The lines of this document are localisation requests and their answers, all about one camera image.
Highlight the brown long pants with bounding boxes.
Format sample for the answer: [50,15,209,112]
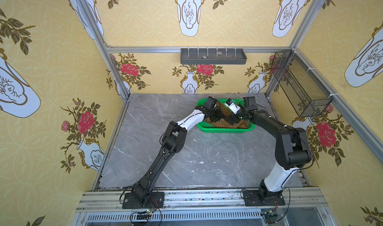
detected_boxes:
[204,101,250,129]

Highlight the green plastic basket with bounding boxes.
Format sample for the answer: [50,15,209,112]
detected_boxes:
[196,98,255,133]

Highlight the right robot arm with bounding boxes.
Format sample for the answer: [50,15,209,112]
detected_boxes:
[236,96,313,201]

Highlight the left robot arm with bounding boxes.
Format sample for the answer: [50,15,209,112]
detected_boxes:
[131,96,223,206]

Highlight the small circuit board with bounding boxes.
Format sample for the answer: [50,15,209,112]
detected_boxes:
[136,212,153,221]

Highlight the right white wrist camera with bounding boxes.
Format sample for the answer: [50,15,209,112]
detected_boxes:
[224,98,240,114]

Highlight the grey wall shelf tray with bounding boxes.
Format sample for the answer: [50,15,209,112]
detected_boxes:
[180,47,247,65]

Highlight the black wire mesh basket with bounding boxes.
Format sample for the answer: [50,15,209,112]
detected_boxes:
[270,50,333,117]

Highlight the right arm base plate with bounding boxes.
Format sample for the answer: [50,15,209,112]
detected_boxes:
[240,188,286,207]

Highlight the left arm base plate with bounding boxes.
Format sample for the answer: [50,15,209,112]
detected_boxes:
[122,192,165,209]

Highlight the aluminium front rail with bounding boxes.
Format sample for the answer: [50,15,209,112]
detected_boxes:
[75,187,328,213]

